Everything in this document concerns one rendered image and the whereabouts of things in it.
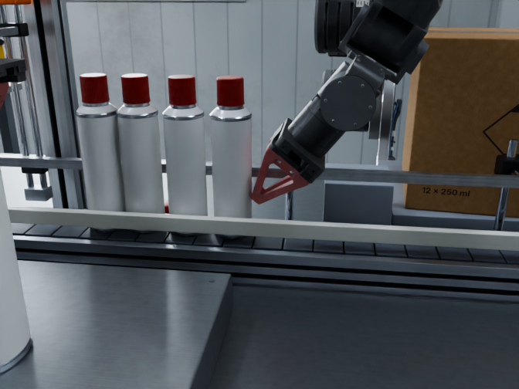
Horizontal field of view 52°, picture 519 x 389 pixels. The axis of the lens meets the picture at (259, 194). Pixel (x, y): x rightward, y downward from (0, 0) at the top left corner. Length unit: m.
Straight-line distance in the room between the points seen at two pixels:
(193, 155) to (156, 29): 2.69
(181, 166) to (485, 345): 0.40
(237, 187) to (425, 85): 0.34
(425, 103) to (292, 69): 2.32
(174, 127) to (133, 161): 0.07
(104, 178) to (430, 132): 0.49
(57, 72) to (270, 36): 2.36
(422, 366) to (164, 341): 0.26
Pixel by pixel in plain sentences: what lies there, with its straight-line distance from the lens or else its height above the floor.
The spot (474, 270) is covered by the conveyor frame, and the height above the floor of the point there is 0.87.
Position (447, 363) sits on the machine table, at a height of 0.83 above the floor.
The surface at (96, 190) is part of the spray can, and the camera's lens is 0.72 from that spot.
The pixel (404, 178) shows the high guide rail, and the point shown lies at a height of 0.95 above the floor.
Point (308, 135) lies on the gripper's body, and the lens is 0.63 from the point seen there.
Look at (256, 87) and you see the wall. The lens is 3.19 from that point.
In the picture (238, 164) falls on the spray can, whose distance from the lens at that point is 0.66.
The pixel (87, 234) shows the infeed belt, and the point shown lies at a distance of 0.75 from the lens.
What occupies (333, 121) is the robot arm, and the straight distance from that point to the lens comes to 0.56.
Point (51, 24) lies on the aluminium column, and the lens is 0.86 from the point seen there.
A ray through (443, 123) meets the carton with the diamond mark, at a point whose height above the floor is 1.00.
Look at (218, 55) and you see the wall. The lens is 3.22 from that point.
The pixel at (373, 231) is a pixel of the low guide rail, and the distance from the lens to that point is 0.66.
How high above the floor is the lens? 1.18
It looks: 21 degrees down
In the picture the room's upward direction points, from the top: straight up
